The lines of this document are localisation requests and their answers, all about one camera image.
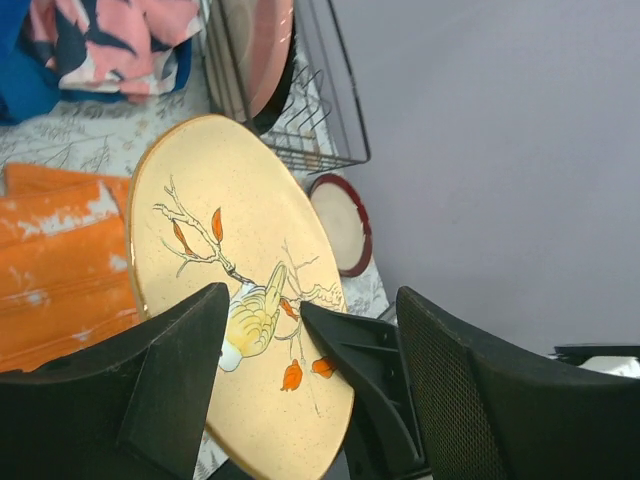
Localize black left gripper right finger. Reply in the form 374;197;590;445
396;287;639;479

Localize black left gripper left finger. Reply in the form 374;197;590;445
1;283;229;479

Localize pink plate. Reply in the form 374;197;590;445
204;1;294;123

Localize orange tie-dye folded shorts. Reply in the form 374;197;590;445
1;163;140;371

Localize red rimmed black plate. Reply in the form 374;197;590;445
309;173;373;278

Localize black wire dish rack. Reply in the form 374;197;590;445
202;0;372;176

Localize blue cloth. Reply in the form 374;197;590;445
1;1;193;125

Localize brown rimmed cream plate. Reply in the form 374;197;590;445
253;29;296;135

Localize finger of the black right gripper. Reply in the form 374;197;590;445
301;302;430;479

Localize pink navy patterned cloth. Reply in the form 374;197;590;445
25;0;203;101

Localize yellow rimmed plate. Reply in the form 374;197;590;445
125;114;354;479

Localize floral table mat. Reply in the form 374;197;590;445
0;29;391;480

